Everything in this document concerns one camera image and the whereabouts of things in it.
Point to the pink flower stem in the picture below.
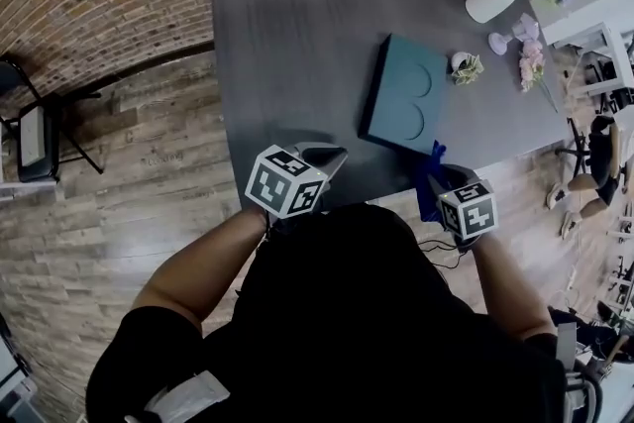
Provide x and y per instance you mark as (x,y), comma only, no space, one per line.
(532,59)

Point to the person's right forearm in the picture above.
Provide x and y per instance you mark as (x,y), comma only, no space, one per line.
(510,287)

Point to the person's left forearm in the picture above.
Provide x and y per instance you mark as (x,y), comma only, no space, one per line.
(198,272)

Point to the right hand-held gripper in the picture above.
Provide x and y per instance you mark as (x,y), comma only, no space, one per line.
(470,213)

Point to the grey backpack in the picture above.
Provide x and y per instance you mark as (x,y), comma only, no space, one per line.
(577,376)

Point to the black office chair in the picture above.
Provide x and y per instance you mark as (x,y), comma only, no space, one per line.
(577,148)

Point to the person's black shirt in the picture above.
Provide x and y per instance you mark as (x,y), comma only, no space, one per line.
(347,312)

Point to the lilac goblet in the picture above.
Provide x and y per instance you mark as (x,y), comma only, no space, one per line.
(497,42)

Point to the blue cloth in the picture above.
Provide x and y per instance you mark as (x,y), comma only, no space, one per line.
(426,198)

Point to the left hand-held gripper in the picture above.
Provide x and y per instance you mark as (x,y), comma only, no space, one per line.
(277,183)

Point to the teal box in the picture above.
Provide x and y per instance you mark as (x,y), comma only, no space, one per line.
(401,104)

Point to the black folding chair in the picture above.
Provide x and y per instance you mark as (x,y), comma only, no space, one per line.
(49,138)

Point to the small potted plant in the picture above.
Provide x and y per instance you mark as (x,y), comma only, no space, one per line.
(465,69)

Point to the white rectangular foam block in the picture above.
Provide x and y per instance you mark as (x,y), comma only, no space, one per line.
(32,138)

